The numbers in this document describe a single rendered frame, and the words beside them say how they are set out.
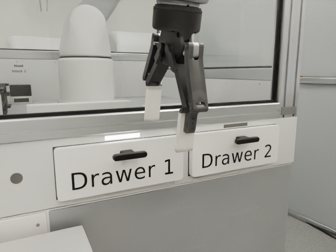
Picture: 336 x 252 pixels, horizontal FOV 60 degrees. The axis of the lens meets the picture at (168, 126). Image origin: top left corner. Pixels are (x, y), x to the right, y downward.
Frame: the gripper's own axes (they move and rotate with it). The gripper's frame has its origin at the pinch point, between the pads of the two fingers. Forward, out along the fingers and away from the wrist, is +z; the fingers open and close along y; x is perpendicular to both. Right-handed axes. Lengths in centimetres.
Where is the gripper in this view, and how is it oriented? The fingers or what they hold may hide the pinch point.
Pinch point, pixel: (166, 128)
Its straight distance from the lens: 51.4
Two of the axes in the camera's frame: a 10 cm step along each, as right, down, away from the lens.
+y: -4.2, -3.6, 8.3
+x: -9.0, 0.8, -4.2
